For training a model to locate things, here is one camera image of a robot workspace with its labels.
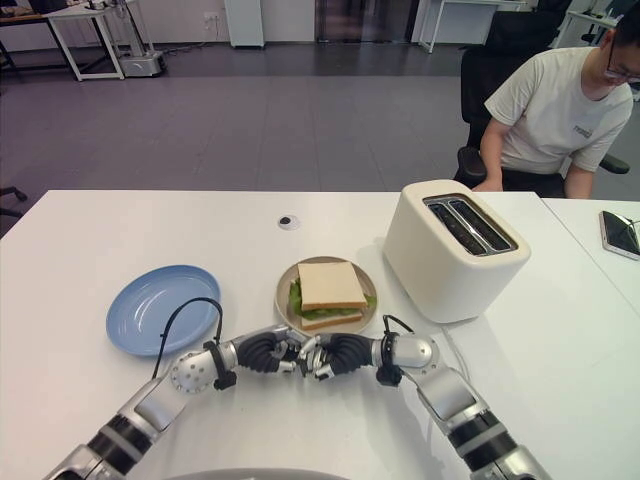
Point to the robot body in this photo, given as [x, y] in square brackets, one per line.
[260, 475]

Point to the person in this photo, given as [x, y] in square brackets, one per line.
[550, 110]

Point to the black chair base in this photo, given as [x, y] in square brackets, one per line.
[12, 197]

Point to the black office chair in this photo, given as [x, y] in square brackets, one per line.
[480, 75]

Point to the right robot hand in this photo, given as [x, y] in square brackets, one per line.
[342, 355]

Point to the beige plate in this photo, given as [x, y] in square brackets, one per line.
[282, 295]

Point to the cream toaster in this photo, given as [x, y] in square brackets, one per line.
[440, 270]

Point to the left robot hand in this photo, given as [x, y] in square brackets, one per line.
[260, 352]

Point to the smartphone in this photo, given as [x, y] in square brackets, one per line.
[620, 234]

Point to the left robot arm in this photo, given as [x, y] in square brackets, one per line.
[150, 405]

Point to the green lettuce leaf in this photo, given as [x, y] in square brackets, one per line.
[296, 300]

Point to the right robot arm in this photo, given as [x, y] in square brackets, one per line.
[450, 395]

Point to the blue plate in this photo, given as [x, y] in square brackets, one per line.
[160, 310]

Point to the white wheeled stand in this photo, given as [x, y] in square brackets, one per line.
[142, 62]

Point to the bread slice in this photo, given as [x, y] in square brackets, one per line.
[330, 285]
[330, 323]

